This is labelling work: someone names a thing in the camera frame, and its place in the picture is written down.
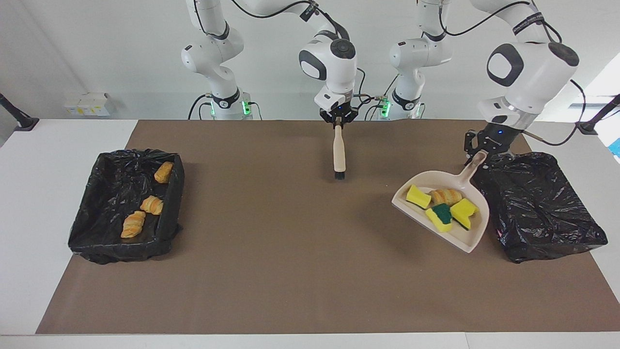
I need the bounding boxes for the green and yellow sponge piece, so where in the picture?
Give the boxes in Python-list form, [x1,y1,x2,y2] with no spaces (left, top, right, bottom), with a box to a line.
[425,203,454,233]

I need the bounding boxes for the beige brush with black bristles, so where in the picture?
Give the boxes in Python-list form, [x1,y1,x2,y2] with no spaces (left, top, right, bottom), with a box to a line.
[332,124,347,181]

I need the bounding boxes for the small striped croissant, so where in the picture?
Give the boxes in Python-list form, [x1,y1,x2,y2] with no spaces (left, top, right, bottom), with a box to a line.
[140,195,164,215]

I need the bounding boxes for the black right arm base cable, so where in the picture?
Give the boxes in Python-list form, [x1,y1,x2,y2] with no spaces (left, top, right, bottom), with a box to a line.
[188,94,214,120]

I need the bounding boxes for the open bin with black bag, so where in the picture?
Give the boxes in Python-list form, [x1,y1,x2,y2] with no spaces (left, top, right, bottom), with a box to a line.
[68,148,186,265]

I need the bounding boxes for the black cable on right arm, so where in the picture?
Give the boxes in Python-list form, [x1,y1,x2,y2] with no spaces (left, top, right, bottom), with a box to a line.
[232,0,373,112]

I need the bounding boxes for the brown table mat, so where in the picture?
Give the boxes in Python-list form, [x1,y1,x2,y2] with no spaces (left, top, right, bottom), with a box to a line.
[35,120,620,335]

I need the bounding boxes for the black stand with clamp base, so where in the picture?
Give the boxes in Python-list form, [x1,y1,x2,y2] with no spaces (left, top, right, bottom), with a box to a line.
[575,94,620,135]
[0,93,39,132]

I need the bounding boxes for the beige plastic dustpan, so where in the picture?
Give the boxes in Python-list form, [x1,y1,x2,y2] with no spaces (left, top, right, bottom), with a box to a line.
[391,149,490,254]

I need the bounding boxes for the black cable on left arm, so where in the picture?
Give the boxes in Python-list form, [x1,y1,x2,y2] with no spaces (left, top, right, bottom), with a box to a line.
[438,0,588,147]

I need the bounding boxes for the cut orange striped croissant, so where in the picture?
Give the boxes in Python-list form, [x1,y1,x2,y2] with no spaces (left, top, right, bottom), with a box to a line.
[429,188,463,206]

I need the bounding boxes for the long pale croissant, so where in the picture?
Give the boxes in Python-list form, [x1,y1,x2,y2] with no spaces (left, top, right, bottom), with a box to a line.
[121,211,146,238]

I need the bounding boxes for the bin covered by black bag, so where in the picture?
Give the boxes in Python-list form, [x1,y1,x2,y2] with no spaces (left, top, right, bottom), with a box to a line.
[472,152,609,264]

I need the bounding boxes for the white wall socket boxes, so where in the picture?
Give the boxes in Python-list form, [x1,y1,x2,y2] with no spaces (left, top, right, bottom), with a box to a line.
[64,92,112,117]

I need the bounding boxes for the black left arm base cable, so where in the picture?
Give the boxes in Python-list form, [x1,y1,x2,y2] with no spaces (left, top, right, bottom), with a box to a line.
[363,95,388,121]

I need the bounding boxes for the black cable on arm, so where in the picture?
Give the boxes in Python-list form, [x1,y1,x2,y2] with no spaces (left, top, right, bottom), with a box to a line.
[232,0,373,112]
[438,0,588,147]

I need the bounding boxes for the notched yellow sponge piece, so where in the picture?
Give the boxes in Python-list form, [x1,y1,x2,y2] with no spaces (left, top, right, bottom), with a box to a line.
[449,198,480,230]

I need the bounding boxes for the brown bread roll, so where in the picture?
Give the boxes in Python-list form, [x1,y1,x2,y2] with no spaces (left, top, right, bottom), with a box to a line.
[154,161,173,184]

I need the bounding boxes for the small yellow sponge piece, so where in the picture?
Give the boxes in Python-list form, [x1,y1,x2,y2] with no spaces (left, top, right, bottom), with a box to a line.
[406,184,432,209]

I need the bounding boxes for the black arm base cable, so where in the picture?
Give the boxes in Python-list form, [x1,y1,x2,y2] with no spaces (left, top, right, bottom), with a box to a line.
[188,94,214,120]
[363,95,388,121]

